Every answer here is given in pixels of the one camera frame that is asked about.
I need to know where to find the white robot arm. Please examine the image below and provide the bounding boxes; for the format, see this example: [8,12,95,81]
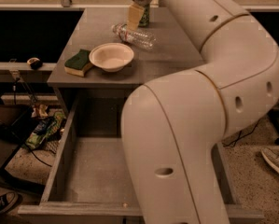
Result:
[121,0,279,224]

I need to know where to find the clear plastic water bottle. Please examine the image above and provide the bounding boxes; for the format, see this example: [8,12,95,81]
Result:
[111,23,156,50]

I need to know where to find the green soda can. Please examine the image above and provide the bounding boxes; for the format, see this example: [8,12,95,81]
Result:
[139,5,150,27]

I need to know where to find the green yellow sponge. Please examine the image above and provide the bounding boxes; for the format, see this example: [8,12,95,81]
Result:
[64,49,93,77]

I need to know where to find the grey cabinet with top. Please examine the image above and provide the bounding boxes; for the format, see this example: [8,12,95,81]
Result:
[49,7,215,133]

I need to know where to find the yellow black tape measure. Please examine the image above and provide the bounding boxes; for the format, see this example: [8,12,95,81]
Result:
[27,57,43,70]

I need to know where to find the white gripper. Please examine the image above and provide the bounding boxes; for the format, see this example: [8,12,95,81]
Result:
[127,0,152,31]

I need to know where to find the dark chair at left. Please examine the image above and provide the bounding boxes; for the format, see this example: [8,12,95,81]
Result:
[0,97,45,195]

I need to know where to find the open grey top drawer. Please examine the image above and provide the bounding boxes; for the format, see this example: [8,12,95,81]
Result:
[18,91,266,224]

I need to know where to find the black canvas sneaker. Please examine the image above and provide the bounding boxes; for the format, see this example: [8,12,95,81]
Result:
[0,191,20,215]

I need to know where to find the green snack bags pile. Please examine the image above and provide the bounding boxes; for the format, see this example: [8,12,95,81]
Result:
[23,110,66,150]

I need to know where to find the white paper bowl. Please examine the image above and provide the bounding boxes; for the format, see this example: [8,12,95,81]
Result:
[89,43,134,72]

